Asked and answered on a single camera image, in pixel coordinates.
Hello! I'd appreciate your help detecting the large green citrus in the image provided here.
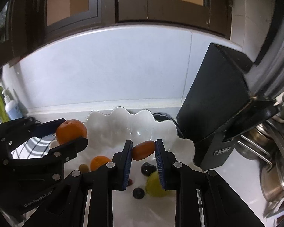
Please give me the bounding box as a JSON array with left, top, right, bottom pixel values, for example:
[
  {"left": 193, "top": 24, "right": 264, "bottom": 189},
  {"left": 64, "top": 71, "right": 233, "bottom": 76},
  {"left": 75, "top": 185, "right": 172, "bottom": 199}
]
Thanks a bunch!
[{"left": 145, "top": 171, "right": 172, "bottom": 197}]

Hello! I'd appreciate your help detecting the dark blueberry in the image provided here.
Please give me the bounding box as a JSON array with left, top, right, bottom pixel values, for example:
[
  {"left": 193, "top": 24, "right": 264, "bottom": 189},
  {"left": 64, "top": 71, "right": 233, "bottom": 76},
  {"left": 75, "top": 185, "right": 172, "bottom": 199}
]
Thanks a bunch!
[{"left": 133, "top": 187, "right": 145, "bottom": 199}]

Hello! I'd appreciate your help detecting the white scalloped bowl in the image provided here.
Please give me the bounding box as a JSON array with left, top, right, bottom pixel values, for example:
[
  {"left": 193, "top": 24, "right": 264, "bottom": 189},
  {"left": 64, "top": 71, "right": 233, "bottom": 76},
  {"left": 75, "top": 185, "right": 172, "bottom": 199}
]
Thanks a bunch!
[{"left": 48, "top": 106, "right": 203, "bottom": 227}]

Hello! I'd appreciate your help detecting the wide steel pot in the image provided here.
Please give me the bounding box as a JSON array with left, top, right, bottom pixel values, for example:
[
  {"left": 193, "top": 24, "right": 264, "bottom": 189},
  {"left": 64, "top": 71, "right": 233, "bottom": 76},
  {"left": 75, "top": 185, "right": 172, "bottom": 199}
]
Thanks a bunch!
[{"left": 238, "top": 123, "right": 276, "bottom": 162}]

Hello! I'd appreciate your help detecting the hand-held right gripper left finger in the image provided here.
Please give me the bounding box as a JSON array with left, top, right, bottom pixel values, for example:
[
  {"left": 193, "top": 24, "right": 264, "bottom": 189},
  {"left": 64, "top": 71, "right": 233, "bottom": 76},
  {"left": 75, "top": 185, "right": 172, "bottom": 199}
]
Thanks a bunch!
[{"left": 21, "top": 139, "right": 133, "bottom": 227}]

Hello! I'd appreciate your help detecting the dark wooden cabinet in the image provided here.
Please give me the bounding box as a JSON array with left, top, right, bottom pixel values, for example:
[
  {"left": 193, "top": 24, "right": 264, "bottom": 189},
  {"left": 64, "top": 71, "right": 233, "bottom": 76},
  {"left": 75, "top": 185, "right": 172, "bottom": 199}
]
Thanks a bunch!
[{"left": 0, "top": 0, "right": 235, "bottom": 69}]

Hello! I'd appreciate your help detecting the small oval kumquat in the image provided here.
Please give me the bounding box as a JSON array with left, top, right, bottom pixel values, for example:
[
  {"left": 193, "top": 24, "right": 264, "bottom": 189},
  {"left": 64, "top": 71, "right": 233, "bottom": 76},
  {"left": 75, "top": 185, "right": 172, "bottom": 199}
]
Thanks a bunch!
[{"left": 132, "top": 141, "right": 156, "bottom": 161}]

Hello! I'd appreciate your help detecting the orange mandarin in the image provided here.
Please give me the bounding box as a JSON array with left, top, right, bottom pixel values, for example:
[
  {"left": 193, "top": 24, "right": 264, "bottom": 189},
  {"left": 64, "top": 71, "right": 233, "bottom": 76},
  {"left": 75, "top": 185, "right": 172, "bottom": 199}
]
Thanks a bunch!
[
  {"left": 90, "top": 155, "right": 112, "bottom": 172},
  {"left": 55, "top": 119, "right": 88, "bottom": 145}
]

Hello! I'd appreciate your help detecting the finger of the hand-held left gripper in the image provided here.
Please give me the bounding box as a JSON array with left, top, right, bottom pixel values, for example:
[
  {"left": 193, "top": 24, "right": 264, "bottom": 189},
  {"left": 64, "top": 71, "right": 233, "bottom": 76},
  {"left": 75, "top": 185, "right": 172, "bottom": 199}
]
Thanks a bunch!
[
  {"left": 5, "top": 137, "right": 89, "bottom": 182},
  {"left": 0, "top": 118, "right": 67, "bottom": 152}
]

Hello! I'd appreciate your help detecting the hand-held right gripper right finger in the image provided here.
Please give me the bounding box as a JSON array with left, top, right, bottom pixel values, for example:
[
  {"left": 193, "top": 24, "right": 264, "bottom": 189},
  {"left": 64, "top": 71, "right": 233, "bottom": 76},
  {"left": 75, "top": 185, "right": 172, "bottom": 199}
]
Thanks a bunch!
[{"left": 155, "top": 139, "right": 267, "bottom": 227}]

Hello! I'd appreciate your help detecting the blue pump soap bottle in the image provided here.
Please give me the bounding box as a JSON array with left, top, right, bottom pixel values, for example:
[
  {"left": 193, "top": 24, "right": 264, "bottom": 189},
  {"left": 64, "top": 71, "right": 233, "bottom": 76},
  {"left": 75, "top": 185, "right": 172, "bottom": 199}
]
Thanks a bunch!
[{"left": 1, "top": 87, "right": 23, "bottom": 120}]

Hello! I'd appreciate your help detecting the small steel pot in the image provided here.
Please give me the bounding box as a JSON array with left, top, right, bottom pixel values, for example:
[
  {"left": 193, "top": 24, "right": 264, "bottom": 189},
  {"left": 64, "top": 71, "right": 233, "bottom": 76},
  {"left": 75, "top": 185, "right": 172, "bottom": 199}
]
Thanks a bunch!
[{"left": 260, "top": 151, "right": 284, "bottom": 202}]

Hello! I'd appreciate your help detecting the dark purple grape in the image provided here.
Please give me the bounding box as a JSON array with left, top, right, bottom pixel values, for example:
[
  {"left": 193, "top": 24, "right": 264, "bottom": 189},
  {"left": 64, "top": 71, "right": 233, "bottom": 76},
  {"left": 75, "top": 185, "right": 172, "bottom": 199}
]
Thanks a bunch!
[{"left": 141, "top": 162, "right": 157, "bottom": 177}]

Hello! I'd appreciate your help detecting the plaid checked cloth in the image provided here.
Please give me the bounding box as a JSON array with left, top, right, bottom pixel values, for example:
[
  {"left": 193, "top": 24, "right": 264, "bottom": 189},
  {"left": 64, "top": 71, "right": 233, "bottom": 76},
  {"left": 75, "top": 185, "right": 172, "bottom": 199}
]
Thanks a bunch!
[{"left": 0, "top": 112, "right": 205, "bottom": 227}]

